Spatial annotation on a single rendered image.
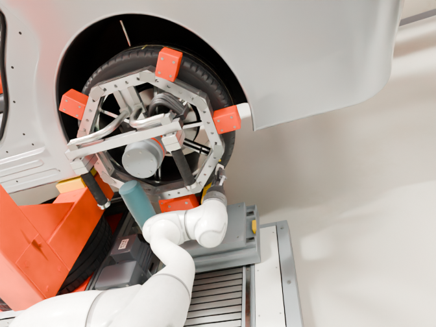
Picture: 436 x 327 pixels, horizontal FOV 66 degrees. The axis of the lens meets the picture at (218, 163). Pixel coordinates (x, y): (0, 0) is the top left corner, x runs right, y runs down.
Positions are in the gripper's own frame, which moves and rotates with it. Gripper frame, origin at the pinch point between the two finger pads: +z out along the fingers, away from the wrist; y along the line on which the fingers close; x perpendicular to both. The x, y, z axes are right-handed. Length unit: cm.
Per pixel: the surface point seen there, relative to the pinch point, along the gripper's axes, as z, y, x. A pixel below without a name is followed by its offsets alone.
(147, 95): 15.1, 9.4, 40.2
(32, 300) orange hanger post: -47, -54, 44
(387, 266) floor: -8, -3, -87
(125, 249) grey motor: -14, -50, 21
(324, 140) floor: 116, -6, -83
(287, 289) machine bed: -19, -29, -50
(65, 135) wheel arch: 5, -21, 65
